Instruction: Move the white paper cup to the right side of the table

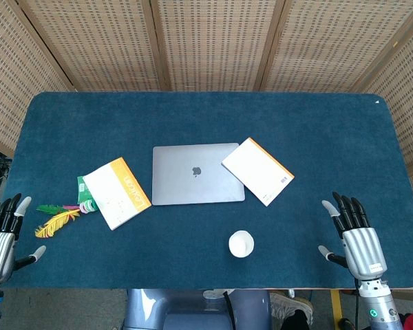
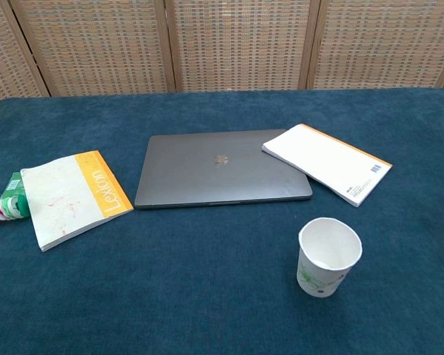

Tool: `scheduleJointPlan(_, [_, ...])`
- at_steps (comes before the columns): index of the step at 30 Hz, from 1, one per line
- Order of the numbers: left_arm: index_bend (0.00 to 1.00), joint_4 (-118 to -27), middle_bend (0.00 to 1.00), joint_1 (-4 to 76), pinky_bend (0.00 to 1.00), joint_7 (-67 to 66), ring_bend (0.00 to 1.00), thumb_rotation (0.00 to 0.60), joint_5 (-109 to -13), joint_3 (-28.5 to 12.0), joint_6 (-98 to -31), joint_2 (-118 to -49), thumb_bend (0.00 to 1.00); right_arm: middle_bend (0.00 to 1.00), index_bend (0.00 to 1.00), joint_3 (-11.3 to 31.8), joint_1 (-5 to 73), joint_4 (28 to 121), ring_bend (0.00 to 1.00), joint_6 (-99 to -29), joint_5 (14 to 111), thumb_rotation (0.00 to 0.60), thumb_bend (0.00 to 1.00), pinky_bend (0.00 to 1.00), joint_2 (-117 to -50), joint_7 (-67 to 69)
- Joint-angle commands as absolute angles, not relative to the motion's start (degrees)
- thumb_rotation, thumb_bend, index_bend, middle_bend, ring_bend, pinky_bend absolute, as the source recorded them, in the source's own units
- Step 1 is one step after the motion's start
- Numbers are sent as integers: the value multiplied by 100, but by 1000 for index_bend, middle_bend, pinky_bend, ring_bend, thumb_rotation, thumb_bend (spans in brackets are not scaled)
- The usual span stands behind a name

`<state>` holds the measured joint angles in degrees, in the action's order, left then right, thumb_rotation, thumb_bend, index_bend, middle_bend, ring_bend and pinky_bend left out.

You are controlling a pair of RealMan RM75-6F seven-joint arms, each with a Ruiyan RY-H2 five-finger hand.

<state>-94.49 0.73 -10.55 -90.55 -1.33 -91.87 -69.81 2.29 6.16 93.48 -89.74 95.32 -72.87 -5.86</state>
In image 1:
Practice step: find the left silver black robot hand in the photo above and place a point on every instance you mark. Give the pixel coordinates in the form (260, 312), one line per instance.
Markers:
(0, 251)

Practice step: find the white floral paper cup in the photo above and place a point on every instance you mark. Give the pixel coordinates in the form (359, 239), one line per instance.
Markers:
(241, 244)

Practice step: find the Lexicon notebook orange stripe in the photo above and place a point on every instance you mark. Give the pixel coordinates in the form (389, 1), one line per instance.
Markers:
(106, 192)

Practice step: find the blue felt table mat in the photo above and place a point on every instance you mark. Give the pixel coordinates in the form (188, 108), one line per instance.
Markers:
(206, 117)

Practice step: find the woven bamboo screen panel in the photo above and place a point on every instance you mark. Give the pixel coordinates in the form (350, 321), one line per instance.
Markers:
(17, 68)
(96, 44)
(409, 113)
(330, 44)
(217, 44)

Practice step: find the white notepad orange edge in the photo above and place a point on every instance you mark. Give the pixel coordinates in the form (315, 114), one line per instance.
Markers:
(254, 168)

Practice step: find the grey closed laptop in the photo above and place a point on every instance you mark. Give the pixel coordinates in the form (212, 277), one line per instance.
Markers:
(182, 182)

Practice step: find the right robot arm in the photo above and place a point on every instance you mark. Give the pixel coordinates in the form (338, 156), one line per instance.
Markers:
(378, 306)

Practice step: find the grey blue robot torso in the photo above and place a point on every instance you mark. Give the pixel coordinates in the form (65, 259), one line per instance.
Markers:
(192, 313)

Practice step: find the grey sneaker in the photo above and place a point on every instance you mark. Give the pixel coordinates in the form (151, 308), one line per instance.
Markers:
(289, 304)

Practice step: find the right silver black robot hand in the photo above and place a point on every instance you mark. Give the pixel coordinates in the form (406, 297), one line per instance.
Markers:
(363, 251)

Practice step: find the green snack packet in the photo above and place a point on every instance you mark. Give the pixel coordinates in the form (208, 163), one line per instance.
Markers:
(82, 187)

